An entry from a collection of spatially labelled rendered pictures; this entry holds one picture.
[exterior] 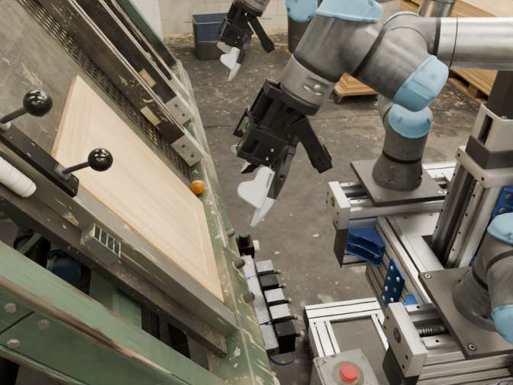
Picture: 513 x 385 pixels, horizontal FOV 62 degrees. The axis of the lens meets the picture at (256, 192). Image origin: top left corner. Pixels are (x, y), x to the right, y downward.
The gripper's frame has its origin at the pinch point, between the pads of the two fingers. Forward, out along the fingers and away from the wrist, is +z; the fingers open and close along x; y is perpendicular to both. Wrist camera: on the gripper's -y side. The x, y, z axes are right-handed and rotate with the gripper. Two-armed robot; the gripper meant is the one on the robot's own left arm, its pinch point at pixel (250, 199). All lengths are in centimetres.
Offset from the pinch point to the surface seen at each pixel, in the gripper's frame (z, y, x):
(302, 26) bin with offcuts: 33, -146, -447
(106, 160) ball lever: 2.2, 23.7, -1.0
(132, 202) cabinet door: 26.1, 14.1, -23.7
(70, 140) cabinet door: 16.1, 30.5, -24.6
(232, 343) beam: 43.1, -18.2, -4.3
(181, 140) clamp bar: 38, -2, -84
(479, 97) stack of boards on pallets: -7, -291, -303
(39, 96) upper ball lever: -4.4, 34.7, -0.6
